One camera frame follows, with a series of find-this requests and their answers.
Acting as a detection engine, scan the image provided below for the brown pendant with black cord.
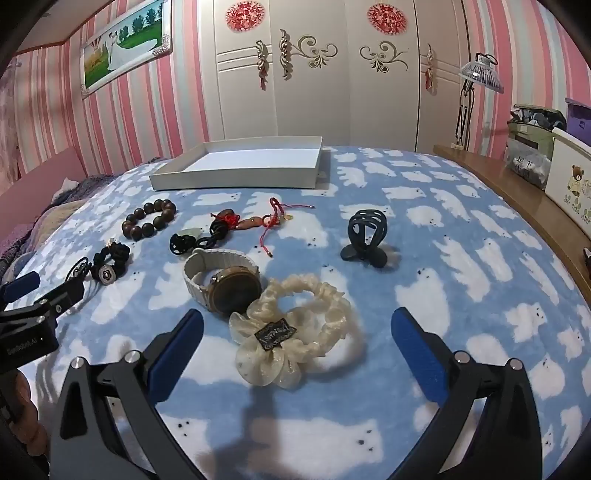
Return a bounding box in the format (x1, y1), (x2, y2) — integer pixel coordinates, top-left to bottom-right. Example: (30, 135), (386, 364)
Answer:
(210, 209), (242, 232)

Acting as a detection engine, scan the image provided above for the green storage box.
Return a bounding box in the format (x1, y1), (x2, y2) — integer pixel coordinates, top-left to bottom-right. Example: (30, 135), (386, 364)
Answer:
(506, 121), (557, 160)

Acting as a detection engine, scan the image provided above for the wooden bead bracelet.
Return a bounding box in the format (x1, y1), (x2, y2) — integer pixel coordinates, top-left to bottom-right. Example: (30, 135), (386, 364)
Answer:
(121, 198), (178, 239)

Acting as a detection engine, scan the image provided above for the black scrunchie with charm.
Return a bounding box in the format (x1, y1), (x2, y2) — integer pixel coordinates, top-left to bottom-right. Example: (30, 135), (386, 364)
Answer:
(90, 240), (132, 282)

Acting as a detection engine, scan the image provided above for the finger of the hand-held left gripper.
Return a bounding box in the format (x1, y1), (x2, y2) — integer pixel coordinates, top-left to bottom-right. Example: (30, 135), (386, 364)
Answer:
(0, 271), (41, 308)
(28, 281), (87, 326)

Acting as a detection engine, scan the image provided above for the black hair claw clip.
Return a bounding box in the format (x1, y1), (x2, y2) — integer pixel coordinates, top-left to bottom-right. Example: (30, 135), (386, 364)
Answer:
(340, 209), (389, 269)

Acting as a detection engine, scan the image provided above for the cream frilly scrunchie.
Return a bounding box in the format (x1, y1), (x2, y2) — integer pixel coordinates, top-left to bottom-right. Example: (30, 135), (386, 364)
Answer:
(229, 273), (354, 388)

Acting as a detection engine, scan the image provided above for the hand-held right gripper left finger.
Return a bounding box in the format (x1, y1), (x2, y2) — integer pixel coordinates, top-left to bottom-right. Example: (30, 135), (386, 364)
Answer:
(48, 308), (208, 480)

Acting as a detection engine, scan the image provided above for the black leather cord bracelet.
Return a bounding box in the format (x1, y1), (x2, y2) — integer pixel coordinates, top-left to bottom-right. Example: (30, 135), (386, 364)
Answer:
(65, 257), (93, 283)

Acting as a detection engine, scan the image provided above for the pink headboard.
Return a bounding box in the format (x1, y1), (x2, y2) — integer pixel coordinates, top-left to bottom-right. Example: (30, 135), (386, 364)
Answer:
(0, 147), (88, 241)

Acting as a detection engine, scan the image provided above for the jade pendant with black cord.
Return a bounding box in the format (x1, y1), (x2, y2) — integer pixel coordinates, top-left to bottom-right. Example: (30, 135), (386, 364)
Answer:
(169, 220), (228, 256)

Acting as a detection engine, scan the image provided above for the white bear-print box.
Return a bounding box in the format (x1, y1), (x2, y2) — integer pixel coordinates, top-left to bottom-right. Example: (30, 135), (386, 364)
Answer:
(545, 127), (591, 214)

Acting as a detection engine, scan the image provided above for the standing heat lamp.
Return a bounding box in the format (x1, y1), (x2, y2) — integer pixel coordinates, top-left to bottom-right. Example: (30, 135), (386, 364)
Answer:
(455, 52), (505, 144)

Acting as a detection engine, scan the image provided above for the knotted charm with red cord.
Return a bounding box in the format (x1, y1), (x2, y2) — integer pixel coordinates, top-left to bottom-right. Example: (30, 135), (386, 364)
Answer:
(238, 215), (278, 258)

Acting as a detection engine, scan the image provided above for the watch with white band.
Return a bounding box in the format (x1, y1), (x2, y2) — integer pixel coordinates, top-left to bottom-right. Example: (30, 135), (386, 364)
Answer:
(183, 248), (263, 319)

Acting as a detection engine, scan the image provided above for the red string bracelet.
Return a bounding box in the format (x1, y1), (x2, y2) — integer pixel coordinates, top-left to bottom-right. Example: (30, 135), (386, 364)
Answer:
(269, 197), (316, 221)

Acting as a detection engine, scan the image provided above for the white wardrobe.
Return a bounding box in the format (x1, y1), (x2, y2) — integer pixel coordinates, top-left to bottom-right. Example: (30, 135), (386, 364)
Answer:
(171, 0), (467, 153)

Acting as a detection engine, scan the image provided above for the clear plastic bag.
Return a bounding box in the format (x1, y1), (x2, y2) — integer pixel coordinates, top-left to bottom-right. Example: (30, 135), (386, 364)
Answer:
(504, 138), (552, 190)

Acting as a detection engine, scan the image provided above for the red paper-cut ornament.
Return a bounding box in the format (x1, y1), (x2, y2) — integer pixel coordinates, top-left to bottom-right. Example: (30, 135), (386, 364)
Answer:
(225, 0), (266, 31)
(367, 2), (407, 35)

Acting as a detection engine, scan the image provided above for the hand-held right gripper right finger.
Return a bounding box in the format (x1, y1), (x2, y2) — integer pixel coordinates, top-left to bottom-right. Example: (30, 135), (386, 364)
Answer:
(388, 307), (546, 480)

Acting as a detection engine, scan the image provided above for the blue bear-print blanket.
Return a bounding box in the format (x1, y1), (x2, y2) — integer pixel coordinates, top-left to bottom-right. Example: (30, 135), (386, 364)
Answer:
(0, 147), (591, 480)

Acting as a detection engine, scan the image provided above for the purple storage box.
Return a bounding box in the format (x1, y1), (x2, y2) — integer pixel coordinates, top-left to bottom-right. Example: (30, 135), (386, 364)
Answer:
(564, 98), (591, 139)

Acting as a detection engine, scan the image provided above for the white shallow tray box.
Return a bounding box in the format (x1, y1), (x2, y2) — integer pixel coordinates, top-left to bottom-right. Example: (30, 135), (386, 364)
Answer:
(148, 135), (324, 192)

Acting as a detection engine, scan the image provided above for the framed wall picture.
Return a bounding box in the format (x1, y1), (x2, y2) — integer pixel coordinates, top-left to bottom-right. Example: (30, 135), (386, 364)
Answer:
(79, 0), (172, 100)

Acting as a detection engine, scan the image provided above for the person's left hand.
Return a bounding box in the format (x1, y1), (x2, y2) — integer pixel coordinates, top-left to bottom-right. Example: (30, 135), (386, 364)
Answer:
(7, 367), (49, 455)

